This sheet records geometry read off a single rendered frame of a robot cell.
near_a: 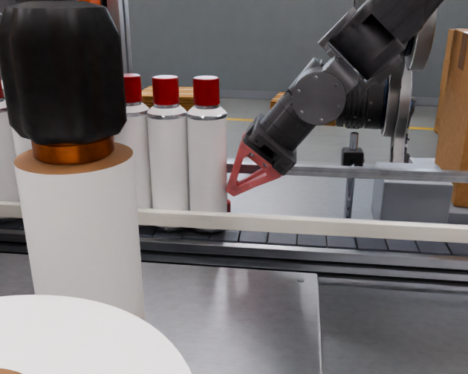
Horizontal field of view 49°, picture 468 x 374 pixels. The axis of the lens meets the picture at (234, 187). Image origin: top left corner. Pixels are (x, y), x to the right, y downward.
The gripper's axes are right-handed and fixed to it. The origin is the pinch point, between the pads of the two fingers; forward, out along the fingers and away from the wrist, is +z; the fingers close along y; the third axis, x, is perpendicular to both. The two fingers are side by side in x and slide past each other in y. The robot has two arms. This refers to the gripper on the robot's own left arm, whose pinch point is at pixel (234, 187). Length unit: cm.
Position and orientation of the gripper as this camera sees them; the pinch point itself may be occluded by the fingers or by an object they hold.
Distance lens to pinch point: 68.9
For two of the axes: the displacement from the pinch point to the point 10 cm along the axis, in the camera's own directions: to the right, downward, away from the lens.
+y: -1.1, 3.5, -9.3
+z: -6.1, 7.2, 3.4
